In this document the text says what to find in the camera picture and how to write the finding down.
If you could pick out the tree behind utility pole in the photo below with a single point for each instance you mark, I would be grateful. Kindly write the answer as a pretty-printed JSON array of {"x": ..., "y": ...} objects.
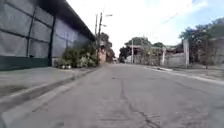
[{"x": 106, "y": 43}]

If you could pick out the thin pale pole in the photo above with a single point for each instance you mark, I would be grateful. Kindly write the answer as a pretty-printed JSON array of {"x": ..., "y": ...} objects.
[{"x": 132, "y": 50}]

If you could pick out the dark green trees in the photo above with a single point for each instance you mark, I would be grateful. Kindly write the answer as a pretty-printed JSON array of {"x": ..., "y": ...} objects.
[{"x": 138, "y": 41}]

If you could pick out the concrete gate structure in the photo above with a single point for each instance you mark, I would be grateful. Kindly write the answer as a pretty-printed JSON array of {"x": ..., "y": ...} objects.
[{"x": 146, "y": 55}]

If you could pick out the green bushes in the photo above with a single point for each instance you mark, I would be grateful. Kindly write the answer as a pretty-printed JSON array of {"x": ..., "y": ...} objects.
[{"x": 76, "y": 56}]

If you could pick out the utility pole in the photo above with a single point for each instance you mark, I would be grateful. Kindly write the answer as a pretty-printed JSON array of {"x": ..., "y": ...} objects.
[
  {"x": 99, "y": 30},
  {"x": 96, "y": 25}
]

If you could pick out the grey concrete road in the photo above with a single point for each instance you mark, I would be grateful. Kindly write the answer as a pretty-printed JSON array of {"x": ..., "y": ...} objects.
[{"x": 133, "y": 96}]

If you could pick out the white concrete pillar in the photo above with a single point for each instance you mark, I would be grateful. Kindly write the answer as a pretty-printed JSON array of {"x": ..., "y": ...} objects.
[{"x": 186, "y": 53}]

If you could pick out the grey building with dark roof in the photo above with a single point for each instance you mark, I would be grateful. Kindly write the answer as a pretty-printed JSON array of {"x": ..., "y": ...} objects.
[{"x": 40, "y": 33}]

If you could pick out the raised concrete pavement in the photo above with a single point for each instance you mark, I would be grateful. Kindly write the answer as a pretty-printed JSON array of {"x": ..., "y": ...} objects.
[{"x": 30, "y": 80}]

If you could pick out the concrete sidewalk with kerb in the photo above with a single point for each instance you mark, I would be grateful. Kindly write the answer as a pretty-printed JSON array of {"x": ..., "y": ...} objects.
[{"x": 200, "y": 74}]

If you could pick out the grey concrete wall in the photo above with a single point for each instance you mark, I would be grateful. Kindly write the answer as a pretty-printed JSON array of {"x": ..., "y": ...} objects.
[{"x": 175, "y": 60}]

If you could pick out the trees behind wall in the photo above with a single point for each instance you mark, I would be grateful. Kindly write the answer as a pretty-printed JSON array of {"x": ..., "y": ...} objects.
[{"x": 203, "y": 40}]

